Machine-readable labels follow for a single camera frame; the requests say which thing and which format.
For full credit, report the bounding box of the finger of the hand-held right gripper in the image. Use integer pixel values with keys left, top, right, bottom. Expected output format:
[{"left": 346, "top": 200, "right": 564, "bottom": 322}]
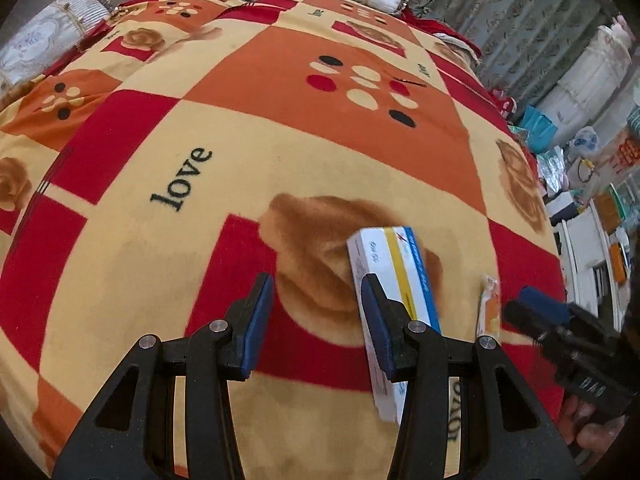
[
  {"left": 502, "top": 300, "right": 552, "bottom": 347},
  {"left": 516, "top": 285, "right": 572, "bottom": 324}
]

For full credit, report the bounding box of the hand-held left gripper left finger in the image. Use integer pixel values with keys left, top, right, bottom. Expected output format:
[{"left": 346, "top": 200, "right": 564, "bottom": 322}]
[{"left": 52, "top": 272, "right": 276, "bottom": 480}]

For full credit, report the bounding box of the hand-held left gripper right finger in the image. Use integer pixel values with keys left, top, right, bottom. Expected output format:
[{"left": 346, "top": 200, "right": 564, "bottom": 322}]
[{"left": 360, "top": 273, "right": 581, "bottom": 480}]

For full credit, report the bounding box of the orange white sachet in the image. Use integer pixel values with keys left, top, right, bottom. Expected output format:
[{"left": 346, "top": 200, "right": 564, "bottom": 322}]
[{"left": 476, "top": 273, "right": 502, "bottom": 339}]

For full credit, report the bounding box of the white yellow blue box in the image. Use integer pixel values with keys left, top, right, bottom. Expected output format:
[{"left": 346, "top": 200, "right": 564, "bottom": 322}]
[{"left": 346, "top": 225, "right": 444, "bottom": 424}]

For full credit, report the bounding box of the person's right hand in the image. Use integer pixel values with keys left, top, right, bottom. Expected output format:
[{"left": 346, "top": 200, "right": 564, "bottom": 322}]
[{"left": 556, "top": 396, "right": 629, "bottom": 464}]

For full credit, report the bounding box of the white low cabinet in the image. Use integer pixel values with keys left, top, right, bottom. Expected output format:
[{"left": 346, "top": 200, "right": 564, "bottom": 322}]
[{"left": 559, "top": 199, "right": 637, "bottom": 332}]

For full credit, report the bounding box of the navy white bag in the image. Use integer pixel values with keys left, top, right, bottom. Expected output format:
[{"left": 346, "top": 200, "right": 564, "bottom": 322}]
[{"left": 544, "top": 191, "right": 587, "bottom": 227}]

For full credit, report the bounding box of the brown paper bag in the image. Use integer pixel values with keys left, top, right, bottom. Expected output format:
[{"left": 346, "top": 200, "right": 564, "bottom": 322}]
[{"left": 591, "top": 191, "right": 622, "bottom": 234}]

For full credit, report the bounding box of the silver foil bag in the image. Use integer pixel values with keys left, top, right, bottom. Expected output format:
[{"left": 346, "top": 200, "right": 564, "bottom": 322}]
[{"left": 536, "top": 146, "right": 569, "bottom": 194}]

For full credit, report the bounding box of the white blue plastic bag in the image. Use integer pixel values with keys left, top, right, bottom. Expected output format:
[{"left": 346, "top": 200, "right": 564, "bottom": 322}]
[{"left": 569, "top": 126, "right": 602, "bottom": 159}]

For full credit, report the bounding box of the red orange printed blanket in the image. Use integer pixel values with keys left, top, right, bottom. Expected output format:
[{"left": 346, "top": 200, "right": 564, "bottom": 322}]
[{"left": 0, "top": 0, "right": 567, "bottom": 480}]

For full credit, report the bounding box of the red hanging ornament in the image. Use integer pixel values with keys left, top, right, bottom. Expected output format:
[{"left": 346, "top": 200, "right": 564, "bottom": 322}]
[{"left": 614, "top": 134, "right": 640, "bottom": 172}]

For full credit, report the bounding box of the teal shopping bag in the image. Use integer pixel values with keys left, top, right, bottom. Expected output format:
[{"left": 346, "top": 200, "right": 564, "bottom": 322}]
[{"left": 519, "top": 105, "right": 559, "bottom": 154}]

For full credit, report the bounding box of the red shopping bag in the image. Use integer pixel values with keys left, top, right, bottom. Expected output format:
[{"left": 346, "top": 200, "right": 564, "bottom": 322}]
[{"left": 491, "top": 89, "right": 519, "bottom": 122}]

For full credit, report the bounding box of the white lace curtain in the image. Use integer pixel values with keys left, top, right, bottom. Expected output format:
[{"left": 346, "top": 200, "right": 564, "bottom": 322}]
[{"left": 539, "top": 14, "right": 637, "bottom": 137}]

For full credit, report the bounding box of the teal patterned curtain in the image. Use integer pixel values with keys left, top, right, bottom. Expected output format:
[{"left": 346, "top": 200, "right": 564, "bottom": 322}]
[{"left": 370, "top": 0, "right": 617, "bottom": 107}]

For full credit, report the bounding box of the striped round-print cushion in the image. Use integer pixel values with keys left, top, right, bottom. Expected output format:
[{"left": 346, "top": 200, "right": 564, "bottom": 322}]
[{"left": 0, "top": 0, "right": 112, "bottom": 97}]

